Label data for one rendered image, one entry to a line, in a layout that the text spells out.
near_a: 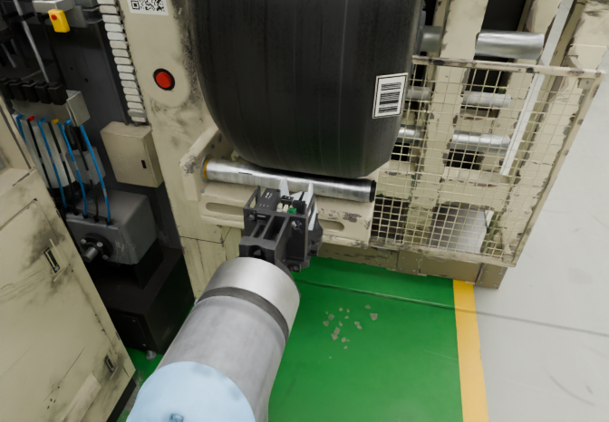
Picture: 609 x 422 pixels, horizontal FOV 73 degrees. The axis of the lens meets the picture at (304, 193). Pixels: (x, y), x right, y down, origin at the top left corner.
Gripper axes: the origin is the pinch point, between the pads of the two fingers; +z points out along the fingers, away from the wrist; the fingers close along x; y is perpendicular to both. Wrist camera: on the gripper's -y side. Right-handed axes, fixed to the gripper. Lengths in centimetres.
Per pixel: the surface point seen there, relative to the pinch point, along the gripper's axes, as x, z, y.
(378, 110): -9.1, 3.9, 13.3
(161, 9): 30.9, 22.2, 21.1
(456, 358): -46, 58, -95
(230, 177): 18.6, 18.1, -8.4
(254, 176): 13.7, 18.3, -7.6
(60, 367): 59, 1, -58
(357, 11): -5.4, 2.3, 25.4
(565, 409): -79, 47, -96
